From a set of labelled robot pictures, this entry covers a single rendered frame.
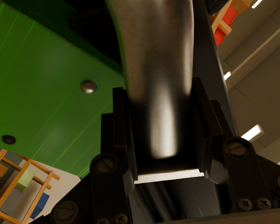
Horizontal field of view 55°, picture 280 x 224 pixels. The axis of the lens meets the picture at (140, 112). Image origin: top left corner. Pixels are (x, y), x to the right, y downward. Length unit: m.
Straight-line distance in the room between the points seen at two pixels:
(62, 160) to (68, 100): 0.07
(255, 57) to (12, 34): 7.69
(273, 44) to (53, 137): 7.69
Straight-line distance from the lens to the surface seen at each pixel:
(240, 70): 7.84
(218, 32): 3.68
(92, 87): 0.18
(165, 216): 0.27
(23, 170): 6.59
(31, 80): 0.19
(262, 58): 7.87
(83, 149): 0.23
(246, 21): 9.67
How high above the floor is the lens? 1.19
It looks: 14 degrees up
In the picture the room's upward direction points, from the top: 127 degrees clockwise
